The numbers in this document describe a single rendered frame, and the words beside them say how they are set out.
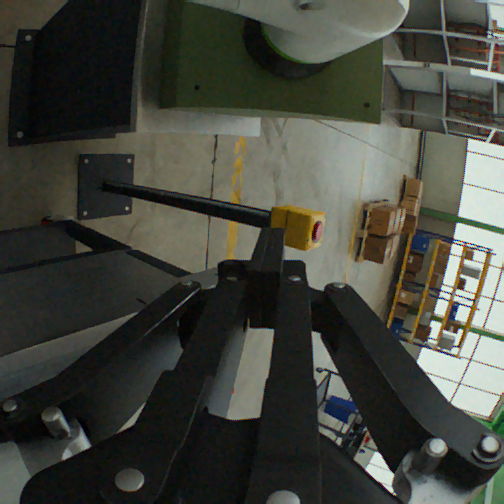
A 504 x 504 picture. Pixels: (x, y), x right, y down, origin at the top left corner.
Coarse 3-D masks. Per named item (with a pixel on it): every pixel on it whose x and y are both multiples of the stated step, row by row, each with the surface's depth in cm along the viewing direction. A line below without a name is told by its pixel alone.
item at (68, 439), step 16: (48, 416) 6; (48, 432) 6; (64, 432) 6; (80, 432) 7; (16, 448) 6; (32, 448) 6; (48, 448) 6; (64, 448) 6; (80, 448) 6; (32, 464) 5; (48, 464) 5
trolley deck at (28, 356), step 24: (144, 288) 49; (168, 288) 50; (72, 312) 38; (96, 312) 39; (120, 312) 40; (0, 336) 29; (24, 336) 30; (48, 336) 32; (72, 336) 34; (96, 336) 37; (0, 360) 26; (24, 360) 29
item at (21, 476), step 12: (12, 444) 21; (0, 456) 19; (12, 456) 20; (0, 468) 18; (12, 468) 19; (24, 468) 19; (0, 480) 17; (12, 480) 17; (24, 480) 18; (0, 492) 15; (12, 492) 16
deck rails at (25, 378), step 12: (84, 348) 35; (48, 360) 31; (60, 360) 32; (72, 360) 33; (24, 372) 28; (36, 372) 29; (48, 372) 30; (0, 384) 25; (12, 384) 26; (24, 384) 27; (36, 384) 27; (0, 396) 24
